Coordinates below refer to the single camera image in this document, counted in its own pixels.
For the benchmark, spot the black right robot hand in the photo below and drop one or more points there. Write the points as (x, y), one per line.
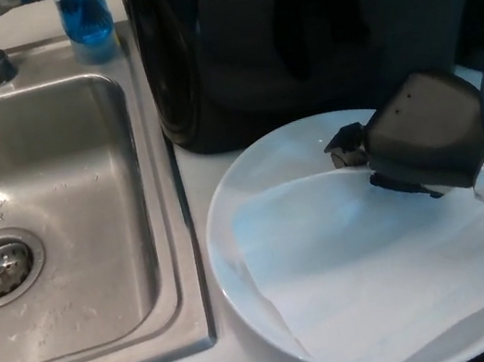
(430, 133)

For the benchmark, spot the white tissue paper sheet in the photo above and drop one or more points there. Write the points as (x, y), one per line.
(382, 283)

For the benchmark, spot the white round plate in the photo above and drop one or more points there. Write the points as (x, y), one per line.
(266, 158)

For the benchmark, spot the black tissue paper dispenser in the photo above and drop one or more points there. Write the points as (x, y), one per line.
(247, 49)

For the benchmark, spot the blue dish soap bottle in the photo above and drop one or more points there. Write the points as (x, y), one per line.
(87, 27)

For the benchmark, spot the stainless steel sink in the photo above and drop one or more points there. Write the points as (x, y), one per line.
(58, 176)

